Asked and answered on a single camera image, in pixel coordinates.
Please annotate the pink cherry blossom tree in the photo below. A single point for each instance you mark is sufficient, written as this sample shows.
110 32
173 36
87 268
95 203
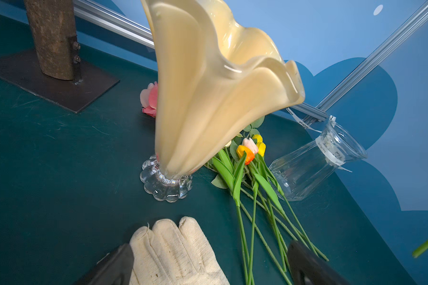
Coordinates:
53 70

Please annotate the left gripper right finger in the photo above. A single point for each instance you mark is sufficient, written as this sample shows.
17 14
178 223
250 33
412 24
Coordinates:
308 269

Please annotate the clear glass vase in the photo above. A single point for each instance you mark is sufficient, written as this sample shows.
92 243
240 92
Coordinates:
301 171

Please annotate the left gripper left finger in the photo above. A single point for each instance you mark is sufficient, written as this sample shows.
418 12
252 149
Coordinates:
113 269

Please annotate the orange yellow tulip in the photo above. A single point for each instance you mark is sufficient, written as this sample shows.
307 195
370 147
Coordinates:
232 175

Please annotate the cream work glove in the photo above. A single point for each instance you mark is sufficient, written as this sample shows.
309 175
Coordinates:
174 254

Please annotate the yellow fluted glass vase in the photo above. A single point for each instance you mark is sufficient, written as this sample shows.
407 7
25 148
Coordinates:
214 78

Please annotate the pink rose with stem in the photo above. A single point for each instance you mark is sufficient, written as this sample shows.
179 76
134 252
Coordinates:
420 250

